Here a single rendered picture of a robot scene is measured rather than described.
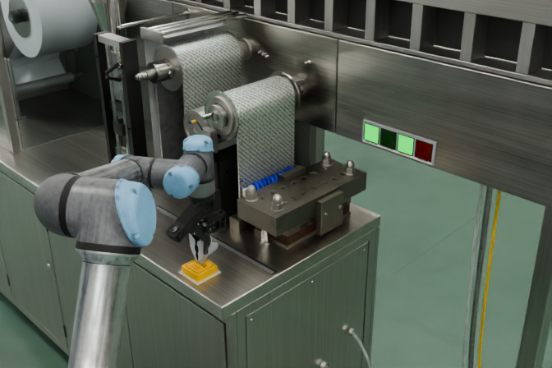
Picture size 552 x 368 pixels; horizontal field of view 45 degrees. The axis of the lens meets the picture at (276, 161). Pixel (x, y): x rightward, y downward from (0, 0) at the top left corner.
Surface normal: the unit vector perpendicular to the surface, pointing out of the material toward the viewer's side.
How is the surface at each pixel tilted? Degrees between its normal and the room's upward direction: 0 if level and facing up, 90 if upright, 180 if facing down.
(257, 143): 90
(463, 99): 90
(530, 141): 90
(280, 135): 90
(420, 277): 0
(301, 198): 0
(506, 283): 0
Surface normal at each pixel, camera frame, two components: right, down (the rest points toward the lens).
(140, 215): 0.98, -0.04
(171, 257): 0.00, -0.91
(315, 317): 0.71, 0.29
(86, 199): -0.16, -0.37
